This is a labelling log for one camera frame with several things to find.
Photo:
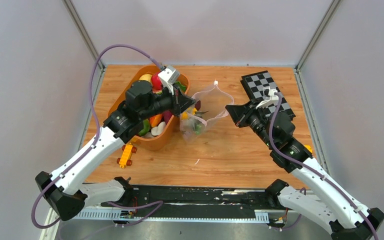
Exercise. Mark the orange red mango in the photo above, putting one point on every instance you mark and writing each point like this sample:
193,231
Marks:
155,120

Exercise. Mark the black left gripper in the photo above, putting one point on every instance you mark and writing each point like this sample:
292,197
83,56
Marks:
180,102

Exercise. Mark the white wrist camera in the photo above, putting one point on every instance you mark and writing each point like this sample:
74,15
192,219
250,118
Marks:
168,76
271,97

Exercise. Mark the yellow bell pepper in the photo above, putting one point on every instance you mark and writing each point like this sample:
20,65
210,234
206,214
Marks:
191,111

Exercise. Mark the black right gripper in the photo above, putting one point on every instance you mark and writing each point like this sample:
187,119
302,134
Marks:
239,114

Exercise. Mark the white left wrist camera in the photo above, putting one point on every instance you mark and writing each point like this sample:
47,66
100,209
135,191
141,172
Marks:
168,76

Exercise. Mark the clear zip top bag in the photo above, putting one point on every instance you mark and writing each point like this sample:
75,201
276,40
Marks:
209,108

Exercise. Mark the black white checkerboard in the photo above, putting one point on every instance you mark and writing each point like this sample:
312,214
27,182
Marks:
255,85

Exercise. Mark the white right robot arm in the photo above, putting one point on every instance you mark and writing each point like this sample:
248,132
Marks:
336,211

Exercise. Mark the green mango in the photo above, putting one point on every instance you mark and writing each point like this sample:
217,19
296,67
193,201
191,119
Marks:
146,128

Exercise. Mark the light green pepper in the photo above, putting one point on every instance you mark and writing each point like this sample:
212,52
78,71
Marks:
197,126

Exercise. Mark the yellow plastic ring toy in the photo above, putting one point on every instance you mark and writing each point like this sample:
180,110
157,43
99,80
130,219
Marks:
309,148

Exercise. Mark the white slotted cable duct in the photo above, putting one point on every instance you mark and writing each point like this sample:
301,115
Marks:
119,215

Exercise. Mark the yellow toy car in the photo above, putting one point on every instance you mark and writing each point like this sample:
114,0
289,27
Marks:
125,159

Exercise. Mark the purple sweet potato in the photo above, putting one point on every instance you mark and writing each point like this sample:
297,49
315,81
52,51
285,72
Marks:
167,115

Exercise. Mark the yellow lemon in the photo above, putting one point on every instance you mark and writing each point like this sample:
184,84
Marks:
146,77

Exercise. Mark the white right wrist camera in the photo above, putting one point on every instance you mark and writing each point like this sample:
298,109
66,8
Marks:
271,97

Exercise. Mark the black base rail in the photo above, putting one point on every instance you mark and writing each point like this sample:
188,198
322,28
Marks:
196,202

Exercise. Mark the white garlic bulb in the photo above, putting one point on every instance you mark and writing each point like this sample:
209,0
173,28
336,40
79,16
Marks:
158,130

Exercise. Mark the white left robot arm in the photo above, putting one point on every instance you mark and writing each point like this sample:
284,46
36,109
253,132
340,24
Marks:
64,188

